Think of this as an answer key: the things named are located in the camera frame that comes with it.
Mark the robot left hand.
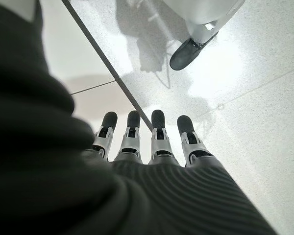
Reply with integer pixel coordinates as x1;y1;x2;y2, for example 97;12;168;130
0;0;279;235

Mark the dark cabinet toe kick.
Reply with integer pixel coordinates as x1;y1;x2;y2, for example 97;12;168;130
61;0;154;130

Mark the robot left leg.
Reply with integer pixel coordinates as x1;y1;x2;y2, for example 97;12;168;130
159;0;247;71

